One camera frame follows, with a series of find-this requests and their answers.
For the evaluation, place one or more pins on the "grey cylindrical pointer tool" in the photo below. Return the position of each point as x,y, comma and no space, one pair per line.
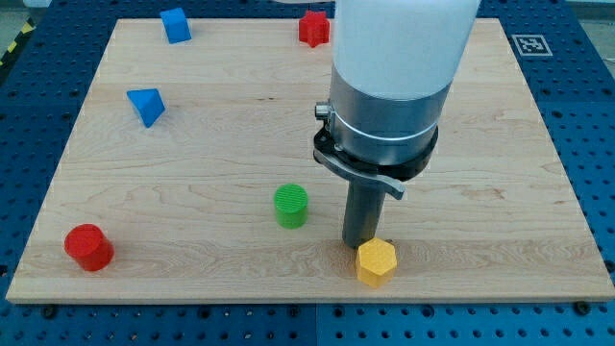
362,214

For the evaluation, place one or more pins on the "red cylinder block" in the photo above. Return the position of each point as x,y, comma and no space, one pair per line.
89,247

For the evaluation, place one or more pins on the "red star block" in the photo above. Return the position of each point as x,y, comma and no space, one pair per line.
314,28

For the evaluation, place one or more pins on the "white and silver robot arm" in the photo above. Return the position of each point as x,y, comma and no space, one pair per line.
393,63

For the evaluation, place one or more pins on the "yellow hexagon block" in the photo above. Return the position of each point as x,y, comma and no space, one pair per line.
376,262

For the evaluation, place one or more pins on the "blue cube block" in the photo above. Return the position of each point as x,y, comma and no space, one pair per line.
175,25

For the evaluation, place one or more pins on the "light wooden board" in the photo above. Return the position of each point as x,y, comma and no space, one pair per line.
188,203

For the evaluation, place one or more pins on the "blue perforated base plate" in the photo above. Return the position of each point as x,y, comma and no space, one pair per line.
46,87

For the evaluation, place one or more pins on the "blue triangle block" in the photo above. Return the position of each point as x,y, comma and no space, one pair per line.
148,104

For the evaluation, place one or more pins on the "green cylinder block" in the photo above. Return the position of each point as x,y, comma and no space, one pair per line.
291,206

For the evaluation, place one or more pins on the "white fiducial marker tag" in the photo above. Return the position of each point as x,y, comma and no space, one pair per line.
531,45

